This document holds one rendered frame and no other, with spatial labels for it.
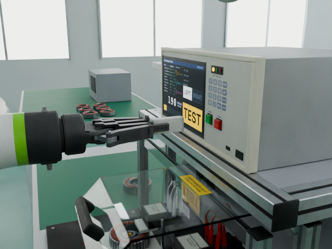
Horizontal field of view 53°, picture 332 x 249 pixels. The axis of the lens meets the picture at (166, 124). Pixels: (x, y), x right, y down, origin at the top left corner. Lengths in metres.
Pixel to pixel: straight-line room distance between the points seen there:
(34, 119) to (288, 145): 0.45
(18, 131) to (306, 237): 0.50
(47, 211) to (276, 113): 0.92
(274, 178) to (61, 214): 0.83
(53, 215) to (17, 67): 4.20
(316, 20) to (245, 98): 6.86
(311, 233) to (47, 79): 4.94
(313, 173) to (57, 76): 4.89
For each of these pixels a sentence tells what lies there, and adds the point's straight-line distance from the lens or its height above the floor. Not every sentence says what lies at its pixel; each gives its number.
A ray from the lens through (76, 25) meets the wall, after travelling 5.33.
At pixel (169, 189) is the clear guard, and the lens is 0.66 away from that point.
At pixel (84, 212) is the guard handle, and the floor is 1.06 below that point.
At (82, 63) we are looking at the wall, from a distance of 5.36.
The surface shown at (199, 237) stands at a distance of 0.79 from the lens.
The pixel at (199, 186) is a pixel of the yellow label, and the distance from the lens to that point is 0.67.
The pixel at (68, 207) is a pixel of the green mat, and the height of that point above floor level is 0.75.
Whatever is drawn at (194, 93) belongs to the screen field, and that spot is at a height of 1.22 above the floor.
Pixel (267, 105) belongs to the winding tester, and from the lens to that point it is 0.60.
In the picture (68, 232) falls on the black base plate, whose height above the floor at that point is 0.77.
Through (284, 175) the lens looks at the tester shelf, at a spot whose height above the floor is 1.11.
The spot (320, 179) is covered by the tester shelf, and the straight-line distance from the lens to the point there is 0.64.
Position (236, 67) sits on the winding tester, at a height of 1.30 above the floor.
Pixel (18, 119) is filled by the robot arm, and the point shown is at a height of 1.22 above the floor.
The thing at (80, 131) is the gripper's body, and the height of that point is 1.19.
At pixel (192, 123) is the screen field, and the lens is 0.79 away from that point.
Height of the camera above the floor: 1.36
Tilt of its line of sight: 15 degrees down
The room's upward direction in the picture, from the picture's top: straight up
